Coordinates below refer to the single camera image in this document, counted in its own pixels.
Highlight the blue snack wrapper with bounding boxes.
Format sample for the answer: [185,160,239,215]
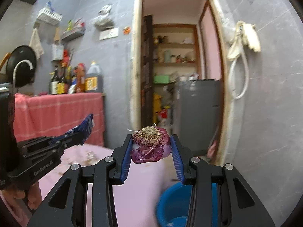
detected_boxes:
[50,113,95,146]

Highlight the purple onion scrap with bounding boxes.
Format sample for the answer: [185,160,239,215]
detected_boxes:
[130,126,172,164]

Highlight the person's left hand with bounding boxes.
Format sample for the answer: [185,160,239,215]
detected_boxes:
[1,182,43,226]

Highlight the pink slipper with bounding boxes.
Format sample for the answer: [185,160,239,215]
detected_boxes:
[206,140,217,160]

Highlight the red white sack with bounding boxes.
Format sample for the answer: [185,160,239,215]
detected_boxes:
[158,106,172,127]

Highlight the red plaid cloth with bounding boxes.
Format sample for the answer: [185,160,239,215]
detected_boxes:
[14,93,105,147]

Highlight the pink floral tablecloth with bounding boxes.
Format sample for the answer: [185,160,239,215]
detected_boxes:
[39,144,177,226]

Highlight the grey washing machine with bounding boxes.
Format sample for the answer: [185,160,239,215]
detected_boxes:
[173,79,222,156]

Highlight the blue plastic bucket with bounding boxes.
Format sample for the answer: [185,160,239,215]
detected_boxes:
[156,182,221,226]

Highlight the dark soy sauce bottle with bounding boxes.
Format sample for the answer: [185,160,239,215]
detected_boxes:
[49,66,59,95]

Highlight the large oil jug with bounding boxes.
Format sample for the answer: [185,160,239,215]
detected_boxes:
[85,61,103,93]

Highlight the amber sauce bottle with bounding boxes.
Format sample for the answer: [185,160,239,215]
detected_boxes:
[76,63,86,93]

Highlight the dark wooden door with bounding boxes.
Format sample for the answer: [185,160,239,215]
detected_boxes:
[141,15,154,127]

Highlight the green storage box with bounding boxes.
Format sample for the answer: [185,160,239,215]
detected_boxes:
[154,75,170,84]

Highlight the black wok pan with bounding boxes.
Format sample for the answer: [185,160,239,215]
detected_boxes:
[6,45,37,88]

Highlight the curved metal faucet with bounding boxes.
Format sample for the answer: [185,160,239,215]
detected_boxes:
[12,59,33,93]

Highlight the wooden pantry shelf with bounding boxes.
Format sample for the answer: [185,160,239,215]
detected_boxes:
[153,24,202,84]

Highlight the hanging beige towel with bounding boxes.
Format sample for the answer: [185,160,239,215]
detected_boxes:
[29,28,44,59]

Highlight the hanging plastic bag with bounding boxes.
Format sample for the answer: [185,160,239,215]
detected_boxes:
[93,4,115,31]

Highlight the white rubber gloves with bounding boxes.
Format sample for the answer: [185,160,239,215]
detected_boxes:
[227,21,261,61]

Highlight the white hose loop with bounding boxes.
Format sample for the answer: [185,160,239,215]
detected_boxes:
[228,49,250,100]

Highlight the grey wall shelf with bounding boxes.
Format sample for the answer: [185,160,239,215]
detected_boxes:
[61,27,85,42]

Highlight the white wall socket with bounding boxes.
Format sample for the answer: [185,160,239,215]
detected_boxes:
[99,27,119,40]

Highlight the white wall basket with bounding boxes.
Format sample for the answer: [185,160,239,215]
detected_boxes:
[37,7,63,25]

